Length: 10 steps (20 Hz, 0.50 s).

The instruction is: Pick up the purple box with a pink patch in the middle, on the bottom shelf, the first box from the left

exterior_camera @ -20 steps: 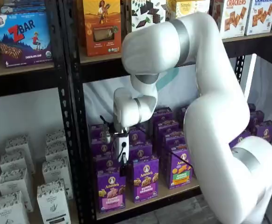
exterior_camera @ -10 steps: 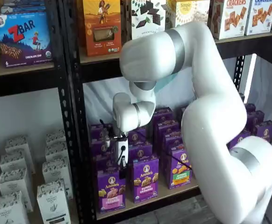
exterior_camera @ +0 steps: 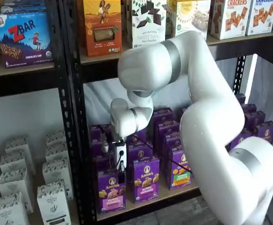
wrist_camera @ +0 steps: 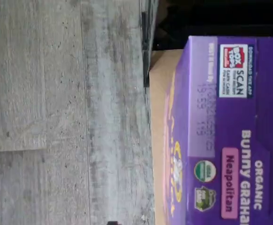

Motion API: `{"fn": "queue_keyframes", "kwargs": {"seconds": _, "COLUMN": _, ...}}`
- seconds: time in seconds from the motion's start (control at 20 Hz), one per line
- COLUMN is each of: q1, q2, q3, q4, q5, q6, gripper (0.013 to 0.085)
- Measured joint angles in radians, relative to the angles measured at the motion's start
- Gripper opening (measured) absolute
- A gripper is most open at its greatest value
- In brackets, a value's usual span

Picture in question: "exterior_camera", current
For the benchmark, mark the purple Annie's box green patch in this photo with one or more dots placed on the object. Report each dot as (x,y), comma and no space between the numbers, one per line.
(168,127)
(178,180)
(171,143)
(163,116)

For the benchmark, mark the Simple Mills mint chocolate box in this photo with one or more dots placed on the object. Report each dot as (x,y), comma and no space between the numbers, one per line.
(148,35)

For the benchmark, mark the black metal rack white boxes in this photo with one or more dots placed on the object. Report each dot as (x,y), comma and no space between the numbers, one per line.
(21,84)

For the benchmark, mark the Simple Mills yellow bar box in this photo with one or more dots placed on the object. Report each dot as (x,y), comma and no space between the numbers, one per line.
(188,14)

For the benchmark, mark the blue Zbar chocolate chip box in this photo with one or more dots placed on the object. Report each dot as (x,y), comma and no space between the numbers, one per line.
(24,39)
(24,7)

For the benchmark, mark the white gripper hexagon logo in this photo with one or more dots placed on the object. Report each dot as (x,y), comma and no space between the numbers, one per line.
(123,147)

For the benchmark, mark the purple Annie's box pink patch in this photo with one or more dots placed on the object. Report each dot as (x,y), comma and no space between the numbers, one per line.
(95,132)
(101,164)
(111,199)
(96,147)

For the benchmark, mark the wooden shelf board under Zbar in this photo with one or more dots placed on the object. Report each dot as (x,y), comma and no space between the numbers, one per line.
(21,71)

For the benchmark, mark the wooden shelf board under Annie's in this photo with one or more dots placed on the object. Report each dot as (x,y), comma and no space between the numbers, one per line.
(150,207)

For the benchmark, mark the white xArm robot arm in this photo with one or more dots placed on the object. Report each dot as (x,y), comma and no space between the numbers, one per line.
(209,129)

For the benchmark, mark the orange cracker box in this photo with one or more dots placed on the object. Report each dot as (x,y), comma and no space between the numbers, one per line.
(102,30)

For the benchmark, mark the white patterned carton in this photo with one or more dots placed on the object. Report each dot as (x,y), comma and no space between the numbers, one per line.
(53,206)
(18,144)
(7,211)
(55,137)
(56,171)
(56,152)
(14,161)
(14,185)

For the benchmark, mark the blue pretzel crackers salt box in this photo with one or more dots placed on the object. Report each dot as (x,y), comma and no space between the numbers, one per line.
(260,18)

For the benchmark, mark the white crackers box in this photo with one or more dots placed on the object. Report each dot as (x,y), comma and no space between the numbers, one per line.
(235,18)

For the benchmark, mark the purple Annie's box brown patch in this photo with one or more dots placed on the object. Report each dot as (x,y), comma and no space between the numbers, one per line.
(249,107)
(265,132)
(253,118)
(240,98)

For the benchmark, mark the wooden shelf board under crackers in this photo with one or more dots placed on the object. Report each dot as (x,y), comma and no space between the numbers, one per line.
(99,59)

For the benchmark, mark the purple Annie's box violet patch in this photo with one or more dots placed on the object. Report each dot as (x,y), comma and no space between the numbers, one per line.
(138,138)
(138,152)
(146,185)

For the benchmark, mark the black metal rack with Annie's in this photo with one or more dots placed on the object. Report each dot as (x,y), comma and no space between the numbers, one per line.
(96,72)

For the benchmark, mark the purple Annie's box yellow patch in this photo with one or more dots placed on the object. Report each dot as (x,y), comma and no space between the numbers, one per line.
(240,139)

